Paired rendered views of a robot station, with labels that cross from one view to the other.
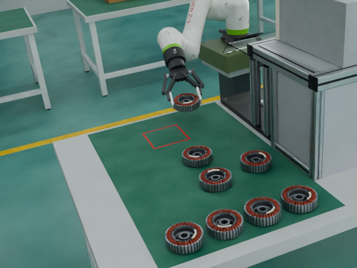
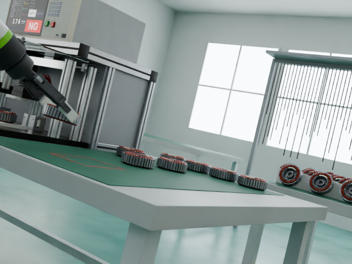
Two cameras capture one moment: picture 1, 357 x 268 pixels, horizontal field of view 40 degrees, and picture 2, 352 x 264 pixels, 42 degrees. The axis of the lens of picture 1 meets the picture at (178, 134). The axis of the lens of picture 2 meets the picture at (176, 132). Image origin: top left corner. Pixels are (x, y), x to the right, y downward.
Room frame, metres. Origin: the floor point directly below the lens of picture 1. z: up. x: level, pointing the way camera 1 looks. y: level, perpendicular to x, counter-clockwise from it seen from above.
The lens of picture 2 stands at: (2.38, 1.25, 0.90)
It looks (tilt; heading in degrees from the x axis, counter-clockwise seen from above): 0 degrees down; 235
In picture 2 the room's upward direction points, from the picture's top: 13 degrees clockwise
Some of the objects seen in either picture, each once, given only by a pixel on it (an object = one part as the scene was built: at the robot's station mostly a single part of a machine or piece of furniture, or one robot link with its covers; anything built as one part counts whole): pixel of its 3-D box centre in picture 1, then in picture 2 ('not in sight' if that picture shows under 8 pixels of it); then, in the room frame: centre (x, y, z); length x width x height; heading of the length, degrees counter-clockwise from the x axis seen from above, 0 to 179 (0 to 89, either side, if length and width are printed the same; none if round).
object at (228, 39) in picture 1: (232, 35); not in sight; (2.77, -0.38, 0.87); 0.26 x 0.15 x 0.06; 20
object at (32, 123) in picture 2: not in sight; (33, 122); (1.82, -0.52, 0.80); 0.08 x 0.05 x 0.06; 109
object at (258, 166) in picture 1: (255, 161); (131, 153); (1.51, -0.26, 0.77); 0.11 x 0.11 x 0.04
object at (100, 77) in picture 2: not in sight; (44, 92); (1.76, -0.67, 0.92); 0.66 x 0.01 x 0.30; 109
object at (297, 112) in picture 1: (294, 121); (122, 113); (1.52, -0.40, 0.91); 0.28 x 0.03 x 0.32; 19
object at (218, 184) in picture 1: (215, 178); (172, 164); (1.43, -0.11, 0.77); 0.11 x 0.11 x 0.04
